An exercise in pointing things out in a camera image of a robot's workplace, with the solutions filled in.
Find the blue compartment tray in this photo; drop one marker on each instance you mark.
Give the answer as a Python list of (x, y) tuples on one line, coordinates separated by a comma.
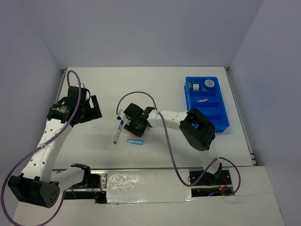
[(214, 110)]

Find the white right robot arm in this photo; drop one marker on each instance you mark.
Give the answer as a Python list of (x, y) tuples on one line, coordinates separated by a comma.
[(196, 128)]

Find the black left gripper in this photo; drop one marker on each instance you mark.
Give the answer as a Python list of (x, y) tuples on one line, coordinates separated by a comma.
[(93, 112)]

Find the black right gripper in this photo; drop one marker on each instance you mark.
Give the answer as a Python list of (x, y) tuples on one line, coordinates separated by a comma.
[(130, 128)]

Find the blue white marker pen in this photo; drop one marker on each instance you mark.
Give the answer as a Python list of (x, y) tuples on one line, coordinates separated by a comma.
[(118, 132)]

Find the blue white ink jar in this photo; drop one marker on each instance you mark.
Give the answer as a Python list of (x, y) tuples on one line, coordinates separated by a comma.
[(194, 86)]

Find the silver foil cover plate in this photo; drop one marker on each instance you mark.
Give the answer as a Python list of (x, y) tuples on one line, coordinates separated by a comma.
[(146, 186)]

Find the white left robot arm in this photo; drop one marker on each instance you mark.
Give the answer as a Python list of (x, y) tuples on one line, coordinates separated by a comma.
[(36, 185)]

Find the blue correction tape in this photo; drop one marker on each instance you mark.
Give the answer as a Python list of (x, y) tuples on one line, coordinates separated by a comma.
[(135, 141)]

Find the pink correction tape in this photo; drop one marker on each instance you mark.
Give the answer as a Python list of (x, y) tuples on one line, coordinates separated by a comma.
[(203, 100)]

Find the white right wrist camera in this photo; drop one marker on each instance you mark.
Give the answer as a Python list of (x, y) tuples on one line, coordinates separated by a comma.
[(122, 117)]

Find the orange correction tape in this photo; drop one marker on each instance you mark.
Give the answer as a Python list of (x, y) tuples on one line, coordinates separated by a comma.
[(134, 135)]

